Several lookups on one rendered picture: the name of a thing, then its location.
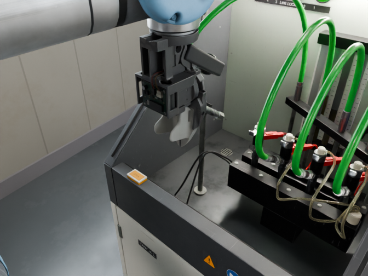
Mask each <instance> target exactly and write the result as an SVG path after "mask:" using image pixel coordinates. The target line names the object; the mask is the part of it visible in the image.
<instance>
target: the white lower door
mask: <svg viewBox="0 0 368 276"><path fill-rule="evenodd" d="M116 208H117V215H118V221H119V224H117V225H118V232H119V236H120V237H121V238H122V244H123V251H124V257H125V264H126V270H127V274H128V276H204V275H202V274H201V273H200V272H199V271H198V270H196V269H195V268H194V267H193V266H191V265H190V264H189V263H188V262H186V261H185V260H184V259H183V258H182V257H180V256H179V255H178V254H177V253H175V252H174V251H172V250H171V249H170V248H169V247H168V246H166V245H165V244H164V243H163V242H161V241H160V240H159V239H158V238H156V237H155V236H154V235H153V234H152V233H150V232H149V231H148V230H147V229H145V228H144V227H142V226H141V225H140V224H139V223H138V222H136V221H135V220H134V219H133V218H131V217H130V216H129V215H128V214H126V213H125V212H124V211H123V210H122V209H120V208H119V207H118V206H116Z"/></svg>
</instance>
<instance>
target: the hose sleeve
mask: <svg viewBox="0 0 368 276"><path fill-rule="evenodd" d="M206 113H207V114H209V115H211V116H213V117H215V118H218V117H219V116H220V113H219V112H218V111H216V110H214V109H212V108H210V107H208V106H206Z"/></svg>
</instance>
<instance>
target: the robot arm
mask: <svg viewBox="0 0 368 276"><path fill-rule="evenodd" d="M213 1H214V0H0V60H4V59H7V58H11V57H13V56H18V55H21V54H25V53H29V52H31V51H35V50H39V49H43V48H46V47H50V46H53V45H57V44H60V43H64V42H68V41H71V40H74V39H78V38H82V37H85V36H89V35H93V34H96V33H99V32H103V31H107V30H110V29H113V28H115V27H119V26H124V25H127V24H131V23H134V22H138V21H141V20H145V19H147V26H148V27H149V34H147V35H144V36H140V37H139V39H140V53H141V66H142V71H140V72H138V73H135V80H136V92H137V103H138V104H141V103H143V105H144V106H145V107H147V108H149V109H151V110H153V111H155V112H157V113H159V114H162V116H161V118H160V119H159V120H158V121H157V122H156V124H155V125H154V131H155V133H156V134H162V133H168V132H171V133H170V136H169V140H170V141H171V142H174V141H176V142H177V144H178V145H179V146H181V147H183V146H184V145H186V144H187V143H188V142H189V141H190V140H191V138H192V137H193V135H194V134H195V132H196V130H197V129H198V127H199V126H200V124H201V122H202V120H203V118H204V116H205V113H206V93H207V92H206V91H205V90H204V82H203V81H204V78H203V76H202V75H201V74H200V73H202V74H205V75H210V74H214V75H216V76H220V75H221V73H222V71H223V69H224V66H225V64H224V63H223V62H221V61H220V60H218V59H217V57H216V56H215V55H213V54H210V53H206V52H204V51H202V50H201V49H199V48H197V47H195V46H194V45H192V43H194V42H196V41H197V40H198V36H199V29H198V27H199V26H200V17H201V16H202V15H203V14H204V13H206V11H207V10H208V9H209V8H210V6H211V5H212V3H213ZM197 68H198V69H197ZM140 81H141V84H142V95H141V96H140V90H139V82H140Z"/></svg>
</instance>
